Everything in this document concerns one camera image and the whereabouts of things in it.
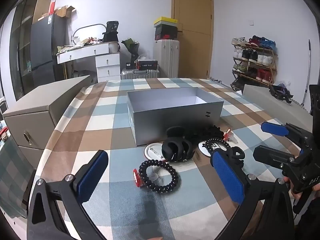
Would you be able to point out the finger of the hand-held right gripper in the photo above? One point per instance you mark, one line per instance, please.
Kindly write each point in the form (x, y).
(272, 156)
(273, 128)

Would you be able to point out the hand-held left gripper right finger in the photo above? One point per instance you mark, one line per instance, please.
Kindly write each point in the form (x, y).
(227, 177)

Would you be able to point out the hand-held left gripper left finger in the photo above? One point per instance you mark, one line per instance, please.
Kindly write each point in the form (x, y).
(92, 175)

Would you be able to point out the small black hair claw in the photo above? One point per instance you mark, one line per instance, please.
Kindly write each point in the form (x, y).
(236, 156)

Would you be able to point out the black spiral tie red charm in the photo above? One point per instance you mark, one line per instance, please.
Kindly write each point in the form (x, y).
(175, 177)

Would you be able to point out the large black hair claw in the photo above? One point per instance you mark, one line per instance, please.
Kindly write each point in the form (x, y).
(175, 148)

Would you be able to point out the grey cardboard box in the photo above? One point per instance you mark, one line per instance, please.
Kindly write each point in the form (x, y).
(162, 122)

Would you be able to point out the person's right hand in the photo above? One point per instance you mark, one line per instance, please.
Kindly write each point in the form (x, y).
(296, 195)

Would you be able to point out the printed round badge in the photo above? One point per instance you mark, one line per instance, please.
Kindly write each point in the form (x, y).
(203, 151)

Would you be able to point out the red hair charm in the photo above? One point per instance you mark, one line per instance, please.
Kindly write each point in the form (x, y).
(228, 135)

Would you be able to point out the purple bag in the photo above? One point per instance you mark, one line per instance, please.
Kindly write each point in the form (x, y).
(281, 87)

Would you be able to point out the black ruffled hair accessory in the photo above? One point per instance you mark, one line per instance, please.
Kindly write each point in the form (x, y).
(212, 131)

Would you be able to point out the checkered tablecloth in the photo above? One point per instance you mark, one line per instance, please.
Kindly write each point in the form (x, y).
(100, 120)

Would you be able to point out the white round badge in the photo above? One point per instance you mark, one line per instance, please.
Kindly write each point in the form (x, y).
(152, 152)

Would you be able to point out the shoe rack with shoes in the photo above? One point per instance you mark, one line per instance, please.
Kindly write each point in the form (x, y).
(255, 60)

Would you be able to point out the black pole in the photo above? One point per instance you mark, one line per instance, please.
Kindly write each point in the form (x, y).
(308, 62)

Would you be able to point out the grey drawer cabinet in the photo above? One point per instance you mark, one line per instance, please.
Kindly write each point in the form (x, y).
(37, 100)

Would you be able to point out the white vanity desk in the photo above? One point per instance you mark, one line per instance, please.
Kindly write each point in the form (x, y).
(107, 65)

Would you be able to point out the silver suitcase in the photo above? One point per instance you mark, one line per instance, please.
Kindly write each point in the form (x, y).
(140, 74)

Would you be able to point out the small black box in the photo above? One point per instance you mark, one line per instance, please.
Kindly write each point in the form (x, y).
(128, 66)

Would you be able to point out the black flat box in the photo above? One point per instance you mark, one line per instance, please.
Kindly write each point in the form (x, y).
(147, 65)

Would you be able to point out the wooden door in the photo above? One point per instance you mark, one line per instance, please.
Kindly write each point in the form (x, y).
(195, 30)

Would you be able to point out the white suitcase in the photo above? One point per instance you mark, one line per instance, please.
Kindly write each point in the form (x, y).
(166, 57)

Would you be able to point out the white ribbed bin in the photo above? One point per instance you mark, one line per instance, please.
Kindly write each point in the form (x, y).
(114, 47)

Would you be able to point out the vanity clutter pile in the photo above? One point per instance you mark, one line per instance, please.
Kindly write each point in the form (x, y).
(82, 43)

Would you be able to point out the dark wrapped bouquet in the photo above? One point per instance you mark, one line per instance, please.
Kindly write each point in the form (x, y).
(131, 46)

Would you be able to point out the dark grey fridge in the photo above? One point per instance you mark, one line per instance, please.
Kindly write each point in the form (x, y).
(45, 45)

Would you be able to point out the black bag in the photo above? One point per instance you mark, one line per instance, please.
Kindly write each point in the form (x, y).
(110, 32)

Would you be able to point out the oval mirror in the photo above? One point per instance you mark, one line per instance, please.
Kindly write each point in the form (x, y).
(90, 31)

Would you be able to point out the black red shoe box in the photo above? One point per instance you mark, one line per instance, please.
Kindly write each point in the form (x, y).
(166, 33)

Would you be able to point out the dark shelf unit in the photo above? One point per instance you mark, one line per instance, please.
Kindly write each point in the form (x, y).
(21, 42)

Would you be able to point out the yellow lid shoe box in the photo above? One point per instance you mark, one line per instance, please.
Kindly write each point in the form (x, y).
(165, 22)

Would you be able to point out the open cardboard boxes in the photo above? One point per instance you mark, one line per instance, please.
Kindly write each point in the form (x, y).
(63, 11)

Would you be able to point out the red paper bag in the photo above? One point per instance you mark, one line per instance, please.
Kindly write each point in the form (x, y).
(52, 8)

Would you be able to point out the flat cardboard panel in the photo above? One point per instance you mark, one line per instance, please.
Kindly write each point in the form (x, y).
(42, 2)

